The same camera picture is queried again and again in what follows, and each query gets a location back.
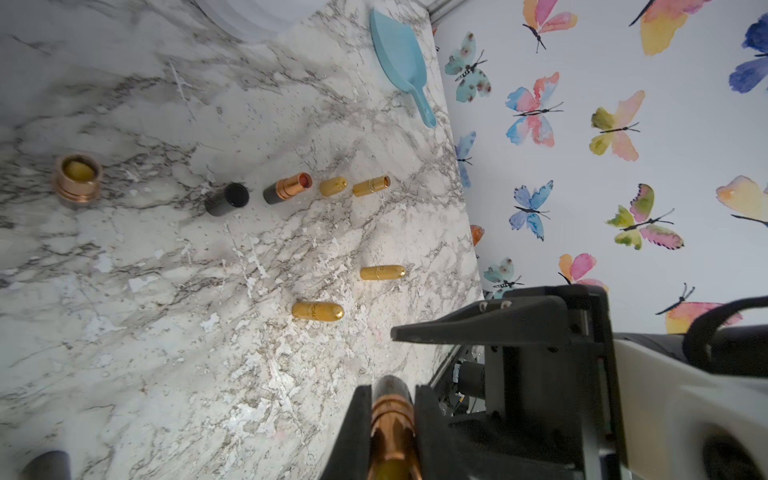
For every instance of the potted artificial plant white pot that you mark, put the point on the potted artificial plant white pot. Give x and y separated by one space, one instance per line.
257 20

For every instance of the gold lipstick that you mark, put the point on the gold lipstick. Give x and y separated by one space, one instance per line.
382 272
318 311
371 186

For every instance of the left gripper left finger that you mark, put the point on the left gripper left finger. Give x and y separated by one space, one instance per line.
350 455

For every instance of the light blue dustpan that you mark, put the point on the light blue dustpan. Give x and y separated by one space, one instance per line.
402 60

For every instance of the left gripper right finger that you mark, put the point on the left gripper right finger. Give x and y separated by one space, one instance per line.
438 456

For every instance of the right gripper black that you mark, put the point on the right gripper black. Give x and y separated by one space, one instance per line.
552 403

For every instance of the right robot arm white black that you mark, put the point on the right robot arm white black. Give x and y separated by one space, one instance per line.
693 405

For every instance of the gold lipstick cap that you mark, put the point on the gold lipstick cap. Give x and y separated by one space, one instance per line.
333 186

